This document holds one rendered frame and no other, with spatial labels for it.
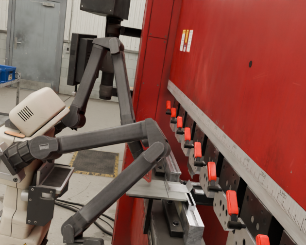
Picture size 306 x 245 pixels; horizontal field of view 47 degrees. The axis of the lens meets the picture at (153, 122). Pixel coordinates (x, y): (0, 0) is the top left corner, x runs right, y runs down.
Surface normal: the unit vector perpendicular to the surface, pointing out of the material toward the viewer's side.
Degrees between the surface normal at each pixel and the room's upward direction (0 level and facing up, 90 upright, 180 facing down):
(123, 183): 74
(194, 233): 90
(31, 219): 90
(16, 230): 90
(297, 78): 90
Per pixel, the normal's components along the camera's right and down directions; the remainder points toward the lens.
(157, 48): 0.09, 0.25
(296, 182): -0.98, -0.13
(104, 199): -0.14, -0.07
